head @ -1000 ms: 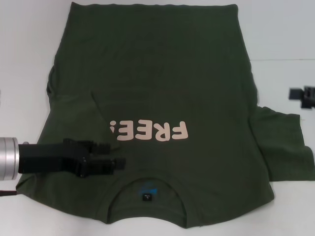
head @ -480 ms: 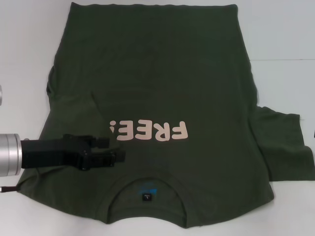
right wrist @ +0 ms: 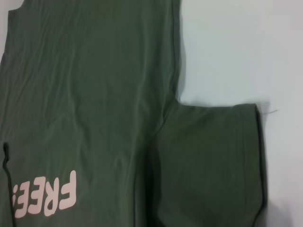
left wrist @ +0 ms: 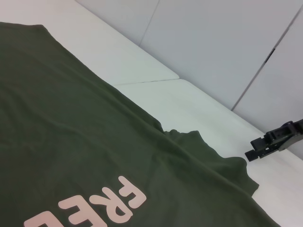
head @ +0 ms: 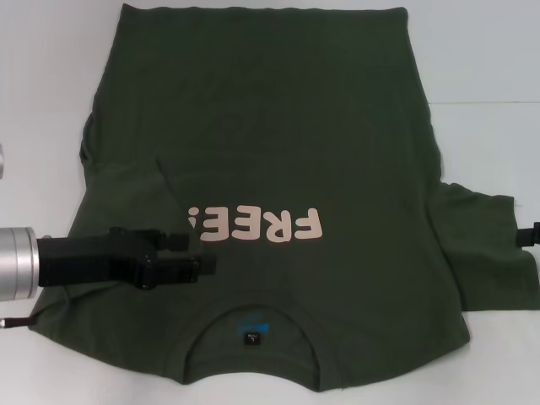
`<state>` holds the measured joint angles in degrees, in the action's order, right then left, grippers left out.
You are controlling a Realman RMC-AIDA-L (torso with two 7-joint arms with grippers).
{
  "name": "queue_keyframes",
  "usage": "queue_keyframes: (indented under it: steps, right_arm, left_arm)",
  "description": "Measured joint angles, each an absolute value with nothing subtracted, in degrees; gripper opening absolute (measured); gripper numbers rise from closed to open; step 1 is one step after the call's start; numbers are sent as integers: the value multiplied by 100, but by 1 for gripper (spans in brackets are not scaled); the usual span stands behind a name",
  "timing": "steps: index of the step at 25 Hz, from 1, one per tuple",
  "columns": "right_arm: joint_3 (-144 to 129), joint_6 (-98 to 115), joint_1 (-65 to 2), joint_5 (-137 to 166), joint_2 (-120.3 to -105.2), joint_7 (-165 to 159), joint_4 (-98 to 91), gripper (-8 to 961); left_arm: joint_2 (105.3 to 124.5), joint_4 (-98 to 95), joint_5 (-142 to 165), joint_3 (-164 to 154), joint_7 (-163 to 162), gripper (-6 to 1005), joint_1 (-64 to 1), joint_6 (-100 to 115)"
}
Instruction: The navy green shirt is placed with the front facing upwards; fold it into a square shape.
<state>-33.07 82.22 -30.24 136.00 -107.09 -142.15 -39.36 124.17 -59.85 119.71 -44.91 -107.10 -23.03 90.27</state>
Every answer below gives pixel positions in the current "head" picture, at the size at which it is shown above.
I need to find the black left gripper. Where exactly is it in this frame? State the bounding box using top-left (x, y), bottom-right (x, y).
top-left (35, 226), bottom-right (219, 291)

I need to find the dark green FREE t-shirt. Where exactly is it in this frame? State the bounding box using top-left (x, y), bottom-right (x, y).
top-left (27, 3), bottom-right (539, 377)

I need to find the dark red cable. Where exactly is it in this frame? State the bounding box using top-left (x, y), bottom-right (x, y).
top-left (0, 315), bottom-right (35, 329)

